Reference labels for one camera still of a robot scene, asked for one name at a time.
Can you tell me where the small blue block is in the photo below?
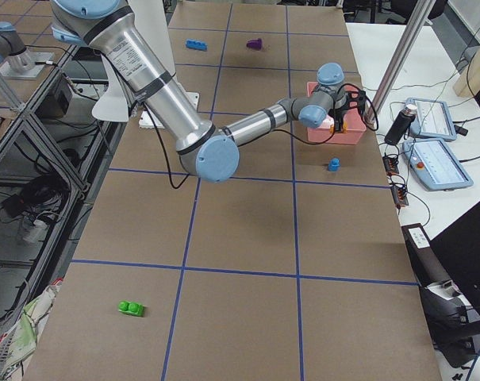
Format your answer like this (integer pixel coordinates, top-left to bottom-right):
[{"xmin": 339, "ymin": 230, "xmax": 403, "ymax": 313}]
[{"xmin": 328, "ymin": 157, "xmax": 340, "ymax": 172}]

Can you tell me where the far teach pendant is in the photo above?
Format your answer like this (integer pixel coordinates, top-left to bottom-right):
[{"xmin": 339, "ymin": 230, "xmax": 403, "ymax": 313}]
[{"xmin": 405, "ymin": 98, "xmax": 457, "ymax": 141}]

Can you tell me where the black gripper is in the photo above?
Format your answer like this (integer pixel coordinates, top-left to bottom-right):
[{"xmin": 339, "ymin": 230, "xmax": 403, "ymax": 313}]
[{"xmin": 331, "ymin": 105, "xmax": 348, "ymax": 133}]

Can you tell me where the green block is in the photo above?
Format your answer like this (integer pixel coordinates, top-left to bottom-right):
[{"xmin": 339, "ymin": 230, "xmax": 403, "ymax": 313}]
[{"xmin": 117, "ymin": 300, "xmax": 144, "ymax": 317}]

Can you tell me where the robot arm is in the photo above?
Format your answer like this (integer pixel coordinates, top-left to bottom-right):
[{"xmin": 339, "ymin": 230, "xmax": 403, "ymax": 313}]
[
  {"xmin": 0, "ymin": 21, "xmax": 34, "ymax": 73},
  {"xmin": 50, "ymin": 1, "xmax": 351, "ymax": 183}
]

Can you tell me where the pink plastic box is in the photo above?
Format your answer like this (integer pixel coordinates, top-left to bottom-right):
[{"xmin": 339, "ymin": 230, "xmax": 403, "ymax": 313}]
[{"xmin": 307, "ymin": 102, "xmax": 367, "ymax": 145}]

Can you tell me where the orange block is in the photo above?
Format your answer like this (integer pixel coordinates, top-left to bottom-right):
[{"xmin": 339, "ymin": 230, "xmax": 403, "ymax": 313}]
[{"xmin": 330, "ymin": 121, "xmax": 348, "ymax": 135}]

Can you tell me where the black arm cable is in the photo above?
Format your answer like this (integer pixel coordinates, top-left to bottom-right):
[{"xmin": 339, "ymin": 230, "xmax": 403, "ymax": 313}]
[{"xmin": 136, "ymin": 83, "xmax": 379, "ymax": 190}]

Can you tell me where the long blue block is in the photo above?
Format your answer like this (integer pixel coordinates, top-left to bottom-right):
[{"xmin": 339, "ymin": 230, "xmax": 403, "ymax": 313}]
[{"xmin": 185, "ymin": 39, "xmax": 208, "ymax": 52}]

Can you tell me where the purple block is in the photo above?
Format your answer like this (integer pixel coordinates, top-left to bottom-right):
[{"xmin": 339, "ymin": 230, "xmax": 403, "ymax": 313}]
[{"xmin": 246, "ymin": 38, "xmax": 263, "ymax": 51}]

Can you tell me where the near teach pendant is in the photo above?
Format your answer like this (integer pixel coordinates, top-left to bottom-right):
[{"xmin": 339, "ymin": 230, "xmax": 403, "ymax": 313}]
[{"xmin": 402, "ymin": 138, "xmax": 474, "ymax": 191}]

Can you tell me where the aluminium frame post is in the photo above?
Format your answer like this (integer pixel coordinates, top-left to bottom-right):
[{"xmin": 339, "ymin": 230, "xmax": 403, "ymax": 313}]
[{"xmin": 364, "ymin": 0, "xmax": 436, "ymax": 126}]

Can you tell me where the black water bottle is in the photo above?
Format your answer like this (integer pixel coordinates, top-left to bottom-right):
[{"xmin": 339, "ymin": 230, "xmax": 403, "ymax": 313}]
[{"xmin": 384, "ymin": 103, "xmax": 417, "ymax": 145}]

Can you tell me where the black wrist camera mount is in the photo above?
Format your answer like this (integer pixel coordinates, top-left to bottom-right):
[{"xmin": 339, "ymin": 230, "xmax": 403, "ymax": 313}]
[{"xmin": 342, "ymin": 90, "xmax": 367, "ymax": 117}]

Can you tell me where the teach pendant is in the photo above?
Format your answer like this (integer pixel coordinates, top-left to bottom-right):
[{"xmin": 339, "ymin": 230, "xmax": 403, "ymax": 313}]
[
  {"xmin": 405, "ymin": 98, "xmax": 457, "ymax": 141},
  {"xmin": 402, "ymin": 138, "xmax": 474, "ymax": 191}
]

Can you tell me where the black laptop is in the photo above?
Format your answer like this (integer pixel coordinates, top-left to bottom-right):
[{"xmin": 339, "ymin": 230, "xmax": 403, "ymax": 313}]
[{"xmin": 431, "ymin": 201, "xmax": 480, "ymax": 313}]

